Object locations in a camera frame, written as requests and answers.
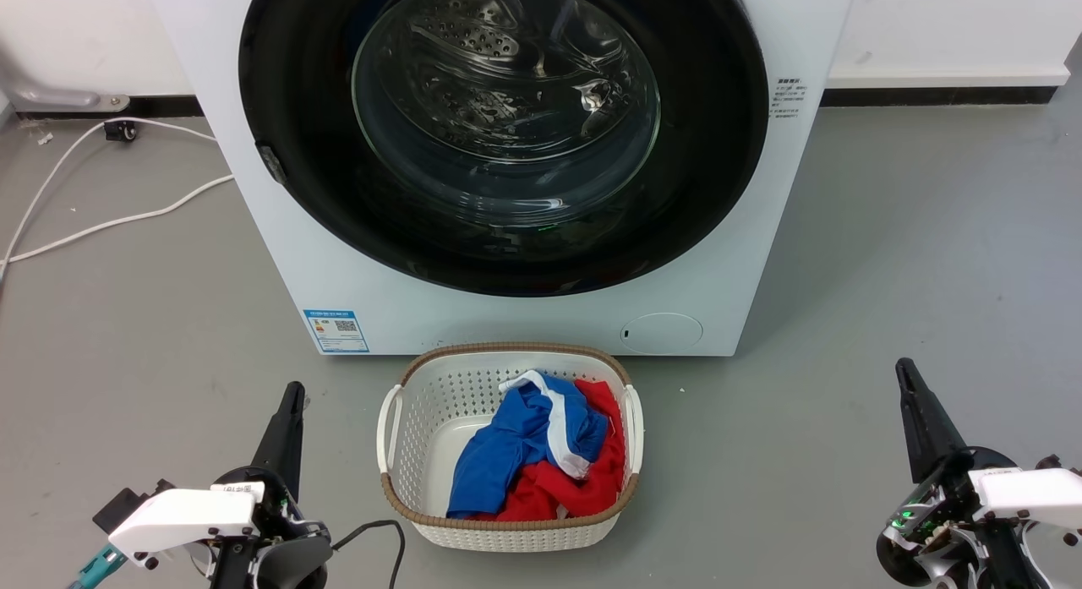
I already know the black connector block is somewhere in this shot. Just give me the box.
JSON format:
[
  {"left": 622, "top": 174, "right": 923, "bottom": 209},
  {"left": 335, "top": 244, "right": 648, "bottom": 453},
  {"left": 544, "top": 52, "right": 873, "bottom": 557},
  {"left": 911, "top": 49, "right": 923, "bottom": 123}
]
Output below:
[{"left": 93, "top": 479, "right": 175, "bottom": 532}]

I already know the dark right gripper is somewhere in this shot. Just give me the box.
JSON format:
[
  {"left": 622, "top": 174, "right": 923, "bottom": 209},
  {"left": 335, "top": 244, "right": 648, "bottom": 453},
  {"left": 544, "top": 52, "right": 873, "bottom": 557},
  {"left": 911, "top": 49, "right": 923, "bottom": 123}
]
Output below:
[{"left": 875, "top": 357, "right": 1051, "bottom": 589}]

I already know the blue energy label sticker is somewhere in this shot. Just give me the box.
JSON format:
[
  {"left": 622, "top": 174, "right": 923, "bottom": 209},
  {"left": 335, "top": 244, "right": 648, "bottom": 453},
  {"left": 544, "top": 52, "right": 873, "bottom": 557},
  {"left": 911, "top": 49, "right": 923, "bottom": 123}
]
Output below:
[{"left": 303, "top": 309, "right": 370, "bottom": 354}]

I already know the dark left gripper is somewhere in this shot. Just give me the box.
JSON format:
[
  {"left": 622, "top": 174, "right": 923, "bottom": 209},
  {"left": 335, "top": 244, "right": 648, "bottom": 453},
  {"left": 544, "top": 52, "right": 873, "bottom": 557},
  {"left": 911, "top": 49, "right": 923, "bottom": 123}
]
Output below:
[{"left": 210, "top": 381, "right": 333, "bottom": 589}]

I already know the round white filter cover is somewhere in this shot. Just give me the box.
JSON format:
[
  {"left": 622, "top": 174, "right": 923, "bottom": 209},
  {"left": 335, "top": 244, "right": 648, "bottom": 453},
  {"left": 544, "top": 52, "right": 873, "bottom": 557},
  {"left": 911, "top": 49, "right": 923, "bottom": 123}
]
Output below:
[{"left": 620, "top": 312, "right": 704, "bottom": 356}]

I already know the teal cable connector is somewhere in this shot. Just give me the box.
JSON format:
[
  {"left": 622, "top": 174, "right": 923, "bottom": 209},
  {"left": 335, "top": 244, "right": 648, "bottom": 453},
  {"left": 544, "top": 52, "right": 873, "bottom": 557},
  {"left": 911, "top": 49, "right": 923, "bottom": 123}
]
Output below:
[{"left": 68, "top": 545, "right": 128, "bottom": 589}]

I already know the thin white floor cable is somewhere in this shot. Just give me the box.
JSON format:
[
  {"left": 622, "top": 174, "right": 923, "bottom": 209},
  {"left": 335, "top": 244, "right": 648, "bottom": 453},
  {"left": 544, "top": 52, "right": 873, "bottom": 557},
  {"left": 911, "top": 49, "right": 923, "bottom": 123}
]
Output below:
[{"left": 0, "top": 116, "right": 219, "bottom": 279}]

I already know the white plastic laundry basket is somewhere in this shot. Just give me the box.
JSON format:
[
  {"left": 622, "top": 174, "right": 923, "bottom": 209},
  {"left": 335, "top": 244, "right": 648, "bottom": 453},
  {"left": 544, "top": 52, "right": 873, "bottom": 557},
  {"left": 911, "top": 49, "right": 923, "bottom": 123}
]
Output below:
[{"left": 376, "top": 342, "right": 645, "bottom": 554}]

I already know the red garment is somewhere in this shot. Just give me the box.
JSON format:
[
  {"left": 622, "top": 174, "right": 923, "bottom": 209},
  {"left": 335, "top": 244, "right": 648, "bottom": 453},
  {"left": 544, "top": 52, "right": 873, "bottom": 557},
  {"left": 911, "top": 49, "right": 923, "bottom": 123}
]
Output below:
[{"left": 473, "top": 379, "right": 628, "bottom": 522}]

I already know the white front-load washing machine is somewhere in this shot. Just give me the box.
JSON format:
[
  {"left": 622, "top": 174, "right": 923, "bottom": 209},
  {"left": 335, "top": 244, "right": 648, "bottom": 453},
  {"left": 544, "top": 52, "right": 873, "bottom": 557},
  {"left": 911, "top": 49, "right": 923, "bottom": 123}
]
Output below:
[{"left": 144, "top": 0, "right": 859, "bottom": 357}]

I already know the black round glass washer door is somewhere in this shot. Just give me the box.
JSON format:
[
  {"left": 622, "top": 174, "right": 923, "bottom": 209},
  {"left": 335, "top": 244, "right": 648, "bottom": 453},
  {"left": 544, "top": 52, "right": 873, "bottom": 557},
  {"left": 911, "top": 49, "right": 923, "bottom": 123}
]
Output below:
[{"left": 238, "top": 0, "right": 770, "bottom": 298}]

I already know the small printed text sticker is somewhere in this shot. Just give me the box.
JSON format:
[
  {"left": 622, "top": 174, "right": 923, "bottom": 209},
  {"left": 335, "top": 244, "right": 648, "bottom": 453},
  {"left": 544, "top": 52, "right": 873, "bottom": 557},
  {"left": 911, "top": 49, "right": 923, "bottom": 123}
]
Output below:
[{"left": 769, "top": 76, "right": 810, "bottom": 121}]

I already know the blue garment with white band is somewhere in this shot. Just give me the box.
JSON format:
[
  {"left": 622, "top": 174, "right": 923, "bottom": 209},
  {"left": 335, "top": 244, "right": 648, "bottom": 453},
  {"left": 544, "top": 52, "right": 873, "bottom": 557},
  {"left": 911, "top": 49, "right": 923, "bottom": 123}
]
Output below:
[{"left": 446, "top": 371, "right": 609, "bottom": 520}]

